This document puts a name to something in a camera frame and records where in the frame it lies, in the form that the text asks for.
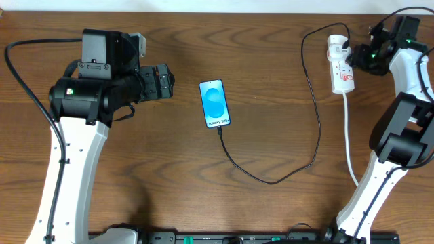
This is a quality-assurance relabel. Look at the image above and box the white power strip cord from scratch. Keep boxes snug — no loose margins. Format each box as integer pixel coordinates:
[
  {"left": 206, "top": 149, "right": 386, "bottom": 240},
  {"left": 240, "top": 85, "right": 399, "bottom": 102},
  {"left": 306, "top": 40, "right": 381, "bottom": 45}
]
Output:
[{"left": 342, "top": 92, "right": 359, "bottom": 187}]

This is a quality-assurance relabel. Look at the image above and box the white USB charger plug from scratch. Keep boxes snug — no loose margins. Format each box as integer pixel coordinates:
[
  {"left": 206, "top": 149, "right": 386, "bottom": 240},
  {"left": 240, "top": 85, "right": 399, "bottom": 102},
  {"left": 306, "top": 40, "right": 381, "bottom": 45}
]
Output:
[{"left": 327, "top": 35, "right": 349, "bottom": 49}]

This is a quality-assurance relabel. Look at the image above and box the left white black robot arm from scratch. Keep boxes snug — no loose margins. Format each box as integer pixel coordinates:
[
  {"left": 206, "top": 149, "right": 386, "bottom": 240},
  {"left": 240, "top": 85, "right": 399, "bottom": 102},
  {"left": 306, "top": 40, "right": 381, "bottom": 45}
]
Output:
[{"left": 28, "top": 29, "right": 174, "bottom": 243}]

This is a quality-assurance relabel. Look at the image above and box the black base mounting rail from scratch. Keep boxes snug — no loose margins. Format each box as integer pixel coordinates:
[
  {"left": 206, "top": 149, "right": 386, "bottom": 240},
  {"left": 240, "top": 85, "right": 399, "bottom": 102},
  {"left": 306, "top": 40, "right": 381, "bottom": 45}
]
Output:
[{"left": 90, "top": 231, "right": 400, "bottom": 244}]

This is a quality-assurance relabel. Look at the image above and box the blue screen Galaxy smartphone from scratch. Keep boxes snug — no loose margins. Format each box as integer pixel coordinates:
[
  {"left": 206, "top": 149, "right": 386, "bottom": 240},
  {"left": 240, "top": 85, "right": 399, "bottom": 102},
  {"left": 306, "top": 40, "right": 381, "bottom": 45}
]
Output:
[{"left": 199, "top": 79, "right": 231, "bottom": 129}]

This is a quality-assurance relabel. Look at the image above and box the black USB charging cable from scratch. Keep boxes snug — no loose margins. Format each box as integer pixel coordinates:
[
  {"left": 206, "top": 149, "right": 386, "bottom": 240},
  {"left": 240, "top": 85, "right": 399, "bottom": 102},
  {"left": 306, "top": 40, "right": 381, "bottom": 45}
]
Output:
[{"left": 216, "top": 22, "right": 351, "bottom": 186}]

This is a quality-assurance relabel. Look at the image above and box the white power strip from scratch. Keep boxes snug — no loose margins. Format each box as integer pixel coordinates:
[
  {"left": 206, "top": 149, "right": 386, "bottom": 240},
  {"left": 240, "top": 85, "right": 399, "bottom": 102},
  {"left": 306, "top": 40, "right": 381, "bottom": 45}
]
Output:
[{"left": 327, "top": 45, "right": 355, "bottom": 94}]

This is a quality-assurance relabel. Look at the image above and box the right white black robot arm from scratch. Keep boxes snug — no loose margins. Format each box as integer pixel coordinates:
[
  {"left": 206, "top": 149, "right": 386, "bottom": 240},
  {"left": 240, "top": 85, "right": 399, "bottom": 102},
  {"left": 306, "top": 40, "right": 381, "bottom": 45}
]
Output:
[{"left": 322, "top": 16, "right": 433, "bottom": 243}]

